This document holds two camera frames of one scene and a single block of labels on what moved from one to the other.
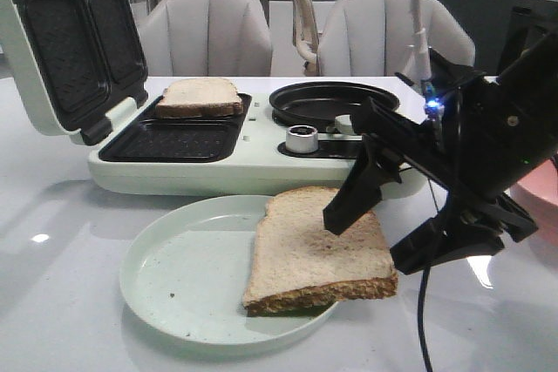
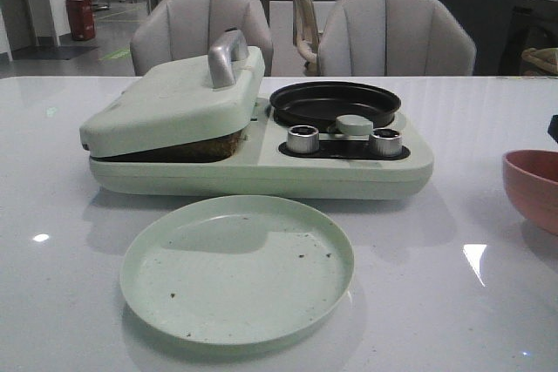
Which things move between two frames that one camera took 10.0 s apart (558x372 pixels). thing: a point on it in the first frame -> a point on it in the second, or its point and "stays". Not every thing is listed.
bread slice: x=299 y=266 -> x=212 y=149
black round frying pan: x=319 y=103 stays
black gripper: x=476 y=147 -> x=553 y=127
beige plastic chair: x=305 y=33 stays
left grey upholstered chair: x=207 y=32 stays
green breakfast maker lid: x=70 y=37 -> x=213 y=95
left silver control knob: x=301 y=138 stays
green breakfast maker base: x=223 y=145 stays
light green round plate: x=185 y=269 stays
